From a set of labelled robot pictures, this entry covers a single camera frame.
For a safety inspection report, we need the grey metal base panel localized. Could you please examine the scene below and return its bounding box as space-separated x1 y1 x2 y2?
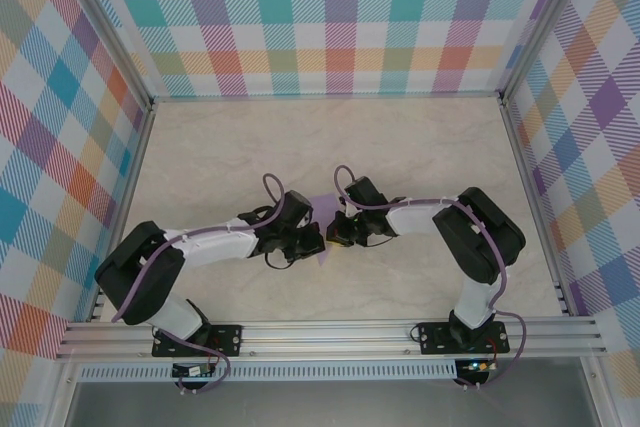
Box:
64 379 601 427

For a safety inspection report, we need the right gripper thin black cable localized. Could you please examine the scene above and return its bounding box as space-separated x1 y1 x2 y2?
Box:
357 234 399 249

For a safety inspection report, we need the gripper thin black cable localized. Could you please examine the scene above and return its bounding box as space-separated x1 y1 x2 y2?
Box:
263 249 296 272
357 234 399 249

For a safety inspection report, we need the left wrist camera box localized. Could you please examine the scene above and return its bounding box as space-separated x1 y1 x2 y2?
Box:
278 190 315 229

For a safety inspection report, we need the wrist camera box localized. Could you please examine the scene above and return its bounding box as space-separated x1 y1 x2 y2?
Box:
278 190 315 229
342 175 387 209

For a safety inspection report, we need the left gripper thin black cable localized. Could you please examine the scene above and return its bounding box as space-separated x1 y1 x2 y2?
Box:
263 249 296 272

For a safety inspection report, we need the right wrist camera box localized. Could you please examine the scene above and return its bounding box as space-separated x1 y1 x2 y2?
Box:
342 175 387 209

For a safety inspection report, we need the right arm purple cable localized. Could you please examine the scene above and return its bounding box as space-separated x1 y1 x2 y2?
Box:
332 163 527 391

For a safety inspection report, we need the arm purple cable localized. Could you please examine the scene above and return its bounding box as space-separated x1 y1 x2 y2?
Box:
112 173 294 395
332 163 527 391

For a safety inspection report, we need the long aluminium mounting rail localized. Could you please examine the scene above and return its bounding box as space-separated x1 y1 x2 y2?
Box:
54 315 609 363

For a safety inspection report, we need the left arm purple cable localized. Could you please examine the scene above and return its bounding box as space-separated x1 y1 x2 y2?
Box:
112 173 294 395

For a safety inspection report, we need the thin black wire loop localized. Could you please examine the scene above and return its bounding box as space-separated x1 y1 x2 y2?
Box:
409 317 451 344

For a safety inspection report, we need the perforated grey cable duct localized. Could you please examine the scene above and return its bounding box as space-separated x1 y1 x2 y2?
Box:
74 359 459 382

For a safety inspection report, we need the aluminium frame bar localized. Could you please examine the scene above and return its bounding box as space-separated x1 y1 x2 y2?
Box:
88 99 157 324
499 96 576 317
149 90 504 101

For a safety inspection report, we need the aluminium frame post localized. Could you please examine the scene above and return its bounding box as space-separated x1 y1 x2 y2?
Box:
498 0 600 106
58 0 155 111

